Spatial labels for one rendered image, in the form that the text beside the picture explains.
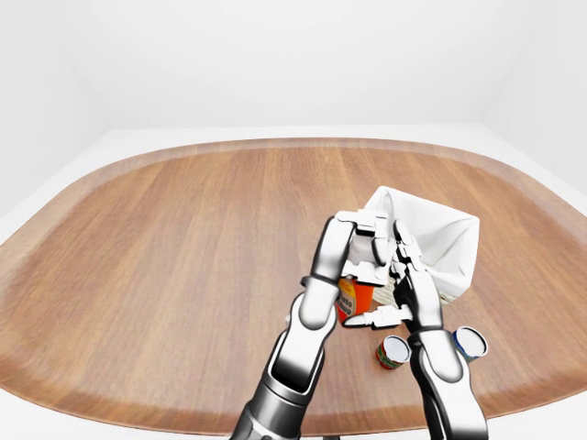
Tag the silver robot left hand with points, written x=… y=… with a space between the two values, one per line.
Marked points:
x=335 y=249

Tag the silver robot right hand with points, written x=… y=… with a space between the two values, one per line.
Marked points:
x=419 y=293

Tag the red ketchup bottle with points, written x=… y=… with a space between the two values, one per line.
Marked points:
x=353 y=298

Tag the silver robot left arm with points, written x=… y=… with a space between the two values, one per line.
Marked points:
x=293 y=362

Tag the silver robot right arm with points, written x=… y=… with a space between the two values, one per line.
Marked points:
x=442 y=380

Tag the white cloth-lined wicker basket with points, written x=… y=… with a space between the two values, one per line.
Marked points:
x=440 y=243

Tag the red and green tin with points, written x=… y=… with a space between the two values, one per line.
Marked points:
x=392 y=352

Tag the blue and yellow tin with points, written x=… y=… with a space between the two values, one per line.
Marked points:
x=469 y=344

